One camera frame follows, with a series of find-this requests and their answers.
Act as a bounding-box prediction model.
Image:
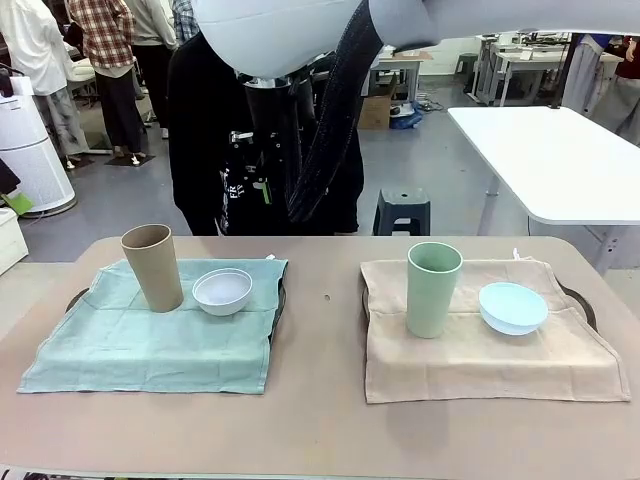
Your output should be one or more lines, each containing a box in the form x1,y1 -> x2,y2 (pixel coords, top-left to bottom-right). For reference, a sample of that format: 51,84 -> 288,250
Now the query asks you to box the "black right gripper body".
243,78 -> 316,152

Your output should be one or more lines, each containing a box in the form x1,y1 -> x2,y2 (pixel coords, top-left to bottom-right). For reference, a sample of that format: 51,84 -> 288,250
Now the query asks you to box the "white bowl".
192,268 -> 253,317

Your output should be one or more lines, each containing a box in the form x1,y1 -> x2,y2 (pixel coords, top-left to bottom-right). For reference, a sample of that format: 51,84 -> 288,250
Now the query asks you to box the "tan tall cup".
120,224 -> 185,314

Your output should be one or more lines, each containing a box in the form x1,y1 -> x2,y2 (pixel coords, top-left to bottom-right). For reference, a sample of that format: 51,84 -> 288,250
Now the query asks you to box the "teal cloth mat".
17,254 -> 291,397

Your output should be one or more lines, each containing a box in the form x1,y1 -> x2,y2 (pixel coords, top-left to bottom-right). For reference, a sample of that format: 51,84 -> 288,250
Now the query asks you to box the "green tall cup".
406,241 -> 465,340

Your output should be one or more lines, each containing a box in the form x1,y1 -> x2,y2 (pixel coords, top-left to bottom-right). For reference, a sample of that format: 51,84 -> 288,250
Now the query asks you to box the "beige cloth mat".
359,248 -> 632,405

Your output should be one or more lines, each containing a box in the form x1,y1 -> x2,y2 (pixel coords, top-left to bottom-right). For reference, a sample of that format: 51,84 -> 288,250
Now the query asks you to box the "light blue bowl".
478,281 -> 550,337

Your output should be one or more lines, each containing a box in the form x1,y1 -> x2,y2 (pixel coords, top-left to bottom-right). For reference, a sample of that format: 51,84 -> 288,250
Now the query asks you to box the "dark brown serving tray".
63,259 -> 290,346
360,279 -> 600,334

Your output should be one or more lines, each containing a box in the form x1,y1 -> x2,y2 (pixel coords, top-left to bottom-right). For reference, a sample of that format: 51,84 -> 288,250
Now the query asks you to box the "white cylindrical air purifier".
0,93 -> 78,218

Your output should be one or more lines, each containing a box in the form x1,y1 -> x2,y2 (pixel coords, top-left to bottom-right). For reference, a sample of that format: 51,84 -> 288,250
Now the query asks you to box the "white storage box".
0,207 -> 30,276

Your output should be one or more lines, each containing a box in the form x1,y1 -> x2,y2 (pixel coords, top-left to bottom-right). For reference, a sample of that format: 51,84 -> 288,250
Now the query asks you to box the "person in black jacket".
167,32 -> 366,237

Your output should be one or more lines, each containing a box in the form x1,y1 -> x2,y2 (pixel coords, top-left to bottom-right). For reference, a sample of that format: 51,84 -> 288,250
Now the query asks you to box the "cardboard box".
356,74 -> 398,132

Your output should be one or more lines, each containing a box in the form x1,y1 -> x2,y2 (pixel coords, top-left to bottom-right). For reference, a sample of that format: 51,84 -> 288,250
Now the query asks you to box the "bystander in blue plaid shirt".
172,0 -> 202,47

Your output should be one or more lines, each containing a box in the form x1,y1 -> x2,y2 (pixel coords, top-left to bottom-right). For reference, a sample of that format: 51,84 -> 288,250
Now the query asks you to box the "bystander in white shirt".
0,0 -> 87,167

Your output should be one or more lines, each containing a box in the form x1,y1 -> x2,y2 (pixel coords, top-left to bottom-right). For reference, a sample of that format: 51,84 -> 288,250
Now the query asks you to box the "dark grey plastic stool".
371,187 -> 432,237

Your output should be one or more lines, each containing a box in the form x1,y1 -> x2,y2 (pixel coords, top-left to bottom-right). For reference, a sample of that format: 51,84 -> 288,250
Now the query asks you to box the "bystander in grey sweater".
130,0 -> 180,140

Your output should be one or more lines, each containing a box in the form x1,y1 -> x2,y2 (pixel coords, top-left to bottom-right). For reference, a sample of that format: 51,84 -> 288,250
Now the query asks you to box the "wooden-top background desk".
367,48 -> 435,101

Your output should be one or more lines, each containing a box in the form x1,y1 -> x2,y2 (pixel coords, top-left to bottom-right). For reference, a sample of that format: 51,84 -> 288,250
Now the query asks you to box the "bystander in red plaid shirt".
66,0 -> 150,162

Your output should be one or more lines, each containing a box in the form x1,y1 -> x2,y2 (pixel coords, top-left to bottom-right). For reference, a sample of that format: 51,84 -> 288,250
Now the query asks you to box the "grey background stool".
455,51 -> 481,96

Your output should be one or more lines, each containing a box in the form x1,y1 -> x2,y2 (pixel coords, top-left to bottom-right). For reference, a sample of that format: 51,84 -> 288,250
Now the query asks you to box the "white background workbench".
478,31 -> 627,108

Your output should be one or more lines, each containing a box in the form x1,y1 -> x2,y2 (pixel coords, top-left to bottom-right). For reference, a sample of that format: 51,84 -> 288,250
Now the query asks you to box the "large white table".
445,105 -> 640,275

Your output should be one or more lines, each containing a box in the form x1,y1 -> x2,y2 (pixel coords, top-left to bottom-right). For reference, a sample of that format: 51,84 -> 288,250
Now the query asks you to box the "black slanted stand pole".
548,33 -> 586,110

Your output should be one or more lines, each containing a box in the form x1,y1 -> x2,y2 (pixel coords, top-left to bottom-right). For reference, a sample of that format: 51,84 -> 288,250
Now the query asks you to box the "bystander in blue top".
562,33 -> 627,120

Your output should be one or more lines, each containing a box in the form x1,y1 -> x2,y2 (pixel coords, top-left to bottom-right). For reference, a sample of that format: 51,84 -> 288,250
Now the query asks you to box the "bystander in dark red top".
591,33 -> 640,147

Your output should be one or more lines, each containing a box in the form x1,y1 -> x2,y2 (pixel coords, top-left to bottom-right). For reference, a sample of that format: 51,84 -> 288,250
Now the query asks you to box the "black braided cable sleeve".
284,0 -> 387,224

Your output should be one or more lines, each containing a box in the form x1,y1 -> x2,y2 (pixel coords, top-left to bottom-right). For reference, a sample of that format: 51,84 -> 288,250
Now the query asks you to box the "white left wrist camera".
0,62 -> 32,99

